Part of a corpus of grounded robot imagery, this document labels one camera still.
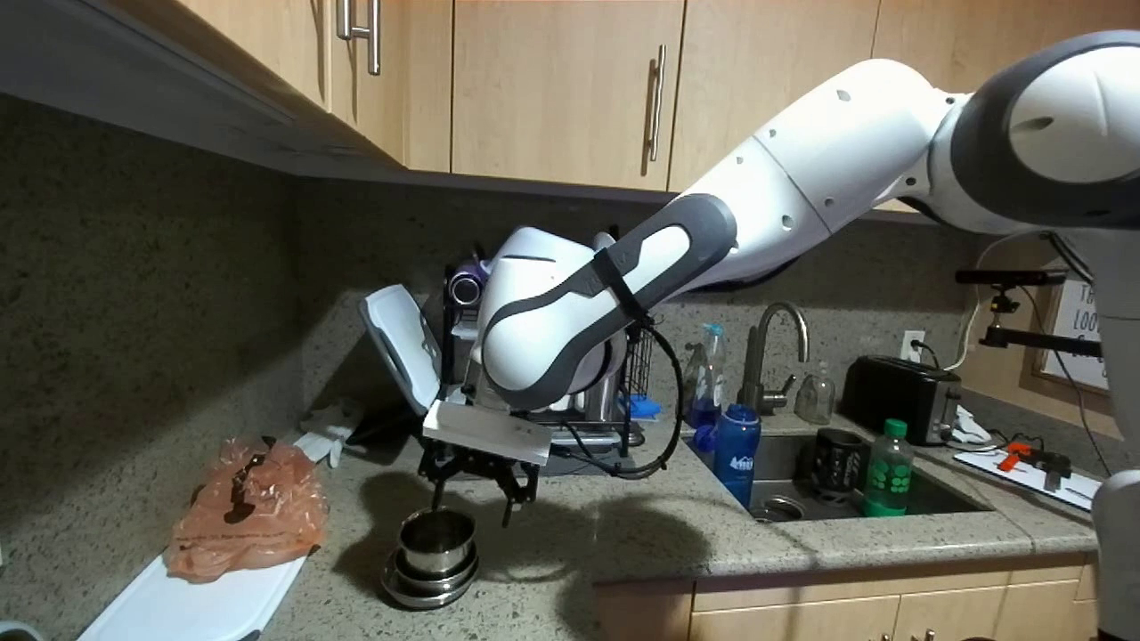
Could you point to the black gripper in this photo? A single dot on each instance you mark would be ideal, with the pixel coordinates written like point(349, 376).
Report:
point(482, 465)

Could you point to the shiny tin cup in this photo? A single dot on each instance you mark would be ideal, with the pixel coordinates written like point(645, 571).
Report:
point(435, 539)

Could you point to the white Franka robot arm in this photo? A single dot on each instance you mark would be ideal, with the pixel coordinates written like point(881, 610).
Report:
point(830, 143)

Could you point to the small blue cap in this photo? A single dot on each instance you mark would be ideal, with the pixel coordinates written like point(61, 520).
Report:
point(643, 409)

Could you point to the clear soap bottle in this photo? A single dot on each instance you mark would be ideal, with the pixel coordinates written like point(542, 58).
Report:
point(697, 382)

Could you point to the blue dish soap bottle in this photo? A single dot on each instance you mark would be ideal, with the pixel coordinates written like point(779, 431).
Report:
point(738, 454)

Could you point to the clear spray bottle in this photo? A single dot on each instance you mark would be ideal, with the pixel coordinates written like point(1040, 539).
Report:
point(717, 358)

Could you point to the metal kitchen faucet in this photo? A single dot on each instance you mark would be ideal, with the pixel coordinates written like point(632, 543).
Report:
point(760, 358)

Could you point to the glass soap dispenser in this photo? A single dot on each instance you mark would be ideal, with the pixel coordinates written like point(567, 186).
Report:
point(815, 391)

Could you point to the black pot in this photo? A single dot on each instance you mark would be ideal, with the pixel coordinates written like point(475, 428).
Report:
point(830, 465)

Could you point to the wooden sink base cabinet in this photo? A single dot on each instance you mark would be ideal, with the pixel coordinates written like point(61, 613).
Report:
point(857, 610)

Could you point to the green plastic bottle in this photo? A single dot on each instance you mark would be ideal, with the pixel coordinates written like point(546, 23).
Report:
point(888, 466)

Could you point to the light wooden cabinet door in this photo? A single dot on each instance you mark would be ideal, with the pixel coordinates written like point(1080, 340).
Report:
point(411, 83)
point(983, 28)
point(287, 38)
point(760, 47)
point(557, 83)

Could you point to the black toaster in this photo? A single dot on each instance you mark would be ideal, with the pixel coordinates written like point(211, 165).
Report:
point(894, 399)

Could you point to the steel kitchen sink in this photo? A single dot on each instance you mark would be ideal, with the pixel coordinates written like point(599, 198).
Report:
point(948, 493)

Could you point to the white towel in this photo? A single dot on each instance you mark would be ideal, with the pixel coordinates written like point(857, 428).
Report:
point(969, 428)

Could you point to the white paper tray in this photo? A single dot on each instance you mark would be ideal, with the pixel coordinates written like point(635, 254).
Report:
point(1044, 486)

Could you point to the white wall outlet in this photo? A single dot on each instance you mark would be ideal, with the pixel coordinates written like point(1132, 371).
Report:
point(913, 347)

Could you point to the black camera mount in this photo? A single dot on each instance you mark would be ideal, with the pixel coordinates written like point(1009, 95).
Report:
point(1009, 274)

